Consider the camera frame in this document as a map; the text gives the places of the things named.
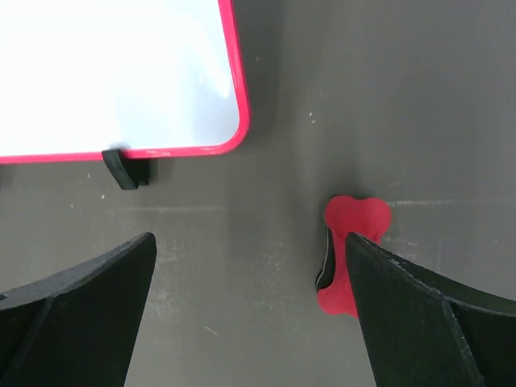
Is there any red bone-shaped whiteboard eraser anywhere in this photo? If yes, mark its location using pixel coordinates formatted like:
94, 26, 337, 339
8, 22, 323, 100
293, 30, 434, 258
315, 195, 392, 318

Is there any black right whiteboard stand foot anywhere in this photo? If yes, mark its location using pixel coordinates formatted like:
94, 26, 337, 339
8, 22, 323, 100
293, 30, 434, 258
102, 148, 151, 190

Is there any red-framed whiteboard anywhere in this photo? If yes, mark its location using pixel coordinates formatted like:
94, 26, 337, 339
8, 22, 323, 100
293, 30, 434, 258
1, 1, 251, 164

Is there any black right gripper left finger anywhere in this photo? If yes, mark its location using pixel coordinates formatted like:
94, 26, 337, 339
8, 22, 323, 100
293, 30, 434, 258
1, 232, 156, 386

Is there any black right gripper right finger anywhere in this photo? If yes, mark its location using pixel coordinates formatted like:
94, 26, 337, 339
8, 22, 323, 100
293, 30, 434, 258
346, 234, 515, 386

